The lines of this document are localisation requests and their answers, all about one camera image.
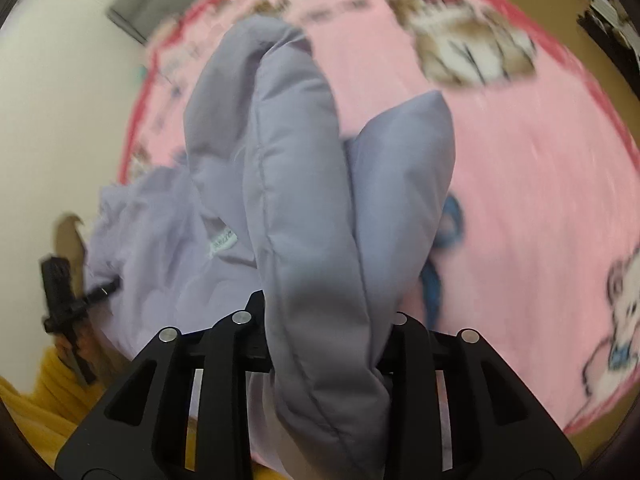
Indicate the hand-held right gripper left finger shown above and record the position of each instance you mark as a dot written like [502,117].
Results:
[252,320]

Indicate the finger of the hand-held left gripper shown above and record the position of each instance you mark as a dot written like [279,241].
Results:
[102,291]

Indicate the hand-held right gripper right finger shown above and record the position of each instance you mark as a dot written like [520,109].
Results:
[400,332]

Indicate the lavender padded jacket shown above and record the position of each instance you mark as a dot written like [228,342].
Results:
[300,240]

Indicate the person's left forearm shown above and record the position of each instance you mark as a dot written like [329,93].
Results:
[35,410]

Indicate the pink printed blanket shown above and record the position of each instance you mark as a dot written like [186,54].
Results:
[525,170]

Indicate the dark cluttered shelf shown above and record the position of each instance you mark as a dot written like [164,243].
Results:
[612,25]

